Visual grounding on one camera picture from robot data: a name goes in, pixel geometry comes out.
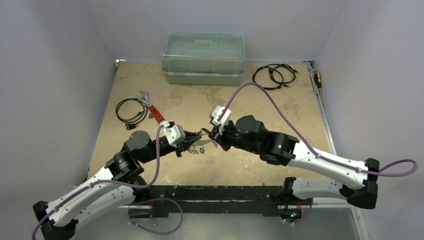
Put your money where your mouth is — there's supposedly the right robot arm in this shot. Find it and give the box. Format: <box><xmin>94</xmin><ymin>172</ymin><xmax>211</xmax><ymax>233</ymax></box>
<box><xmin>204</xmin><ymin>115</ymin><xmax>380</xmax><ymax>210</ymax></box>

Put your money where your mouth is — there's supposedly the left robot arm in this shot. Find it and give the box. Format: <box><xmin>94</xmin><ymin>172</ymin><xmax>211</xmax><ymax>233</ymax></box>
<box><xmin>31</xmin><ymin>125</ymin><xmax>202</xmax><ymax>240</ymax></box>

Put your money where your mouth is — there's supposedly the clear lidded green box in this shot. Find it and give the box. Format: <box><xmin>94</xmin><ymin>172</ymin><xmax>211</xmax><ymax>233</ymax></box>
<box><xmin>161</xmin><ymin>32</ymin><xmax>246</xmax><ymax>86</ymax></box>

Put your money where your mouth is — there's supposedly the yellow black screwdriver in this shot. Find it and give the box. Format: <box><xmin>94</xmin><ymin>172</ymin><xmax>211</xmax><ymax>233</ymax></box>
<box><xmin>313</xmin><ymin>72</ymin><xmax>322</xmax><ymax>91</ymax></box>

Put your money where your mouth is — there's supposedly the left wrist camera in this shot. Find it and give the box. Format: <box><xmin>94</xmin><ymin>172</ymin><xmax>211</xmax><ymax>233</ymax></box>
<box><xmin>159</xmin><ymin>120</ymin><xmax>186</xmax><ymax>148</ymax></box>

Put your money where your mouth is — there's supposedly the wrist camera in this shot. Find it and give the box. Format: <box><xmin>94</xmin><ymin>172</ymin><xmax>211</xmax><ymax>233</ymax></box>
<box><xmin>209</xmin><ymin>105</ymin><xmax>232</xmax><ymax>135</ymax></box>
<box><xmin>159</xmin><ymin>120</ymin><xmax>186</xmax><ymax>148</ymax></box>

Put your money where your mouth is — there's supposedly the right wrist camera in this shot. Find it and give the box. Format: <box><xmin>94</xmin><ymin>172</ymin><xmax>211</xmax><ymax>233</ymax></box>
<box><xmin>209</xmin><ymin>105</ymin><xmax>232</xmax><ymax>135</ymax></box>

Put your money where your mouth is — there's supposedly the red handled adjustable wrench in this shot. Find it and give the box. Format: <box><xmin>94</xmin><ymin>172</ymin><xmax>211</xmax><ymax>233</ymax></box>
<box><xmin>139</xmin><ymin>90</ymin><xmax>165</xmax><ymax>124</ymax></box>

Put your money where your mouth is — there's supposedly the black coiled cable left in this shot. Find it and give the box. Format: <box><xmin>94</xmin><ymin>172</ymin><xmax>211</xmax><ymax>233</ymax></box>
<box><xmin>115</xmin><ymin>97</ymin><xmax>149</xmax><ymax>131</ymax></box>

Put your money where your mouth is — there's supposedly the black coiled cable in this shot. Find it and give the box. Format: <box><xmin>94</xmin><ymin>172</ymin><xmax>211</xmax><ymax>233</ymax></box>
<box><xmin>115</xmin><ymin>97</ymin><xmax>149</xmax><ymax>131</ymax></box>
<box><xmin>252</xmin><ymin>63</ymin><xmax>298</xmax><ymax>91</ymax></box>

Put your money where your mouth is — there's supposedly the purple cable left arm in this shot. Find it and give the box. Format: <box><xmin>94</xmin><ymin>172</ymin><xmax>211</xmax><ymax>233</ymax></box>
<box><xmin>31</xmin><ymin>124</ymin><xmax>165</xmax><ymax>240</ymax></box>

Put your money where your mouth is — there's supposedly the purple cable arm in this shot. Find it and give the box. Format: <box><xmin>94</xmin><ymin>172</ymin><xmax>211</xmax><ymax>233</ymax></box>
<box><xmin>31</xmin><ymin>124</ymin><xmax>165</xmax><ymax>240</ymax></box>
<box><xmin>218</xmin><ymin>82</ymin><xmax>419</xmax><ymax>178</ymax></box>

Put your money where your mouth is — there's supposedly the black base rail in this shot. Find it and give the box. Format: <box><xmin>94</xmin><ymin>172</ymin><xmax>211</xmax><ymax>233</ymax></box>
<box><xmin>116</xmin><ymin>184</ymin><xmax>314</xmax><ymax>218</ymax></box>

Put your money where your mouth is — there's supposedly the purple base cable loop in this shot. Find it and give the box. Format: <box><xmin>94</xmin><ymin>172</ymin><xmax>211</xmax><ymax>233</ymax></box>
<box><xmin>127</xmin><ymin>194</ymin><xmax>184</xmax><ymax>235</ymax></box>

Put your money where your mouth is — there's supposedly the black coiled cable right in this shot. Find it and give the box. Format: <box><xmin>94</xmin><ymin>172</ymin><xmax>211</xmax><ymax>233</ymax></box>
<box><xmin>252</xmin><ymin>63</ymin><xmax>298</xmax><ymax>91</ymax></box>

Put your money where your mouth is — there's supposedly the aluminium frame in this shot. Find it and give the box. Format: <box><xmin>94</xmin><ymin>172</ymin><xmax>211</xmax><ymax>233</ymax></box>
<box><xmin>74</xmin><ymin>198</ymin><xmax>367</xmax><ymax>240</ymax></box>

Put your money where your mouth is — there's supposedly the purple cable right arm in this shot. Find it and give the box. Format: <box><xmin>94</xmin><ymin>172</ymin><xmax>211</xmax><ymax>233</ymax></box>
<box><xmin>218</xmin><ymin>82</ymin><xmax>419</xmax><ymax>178</ymax></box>

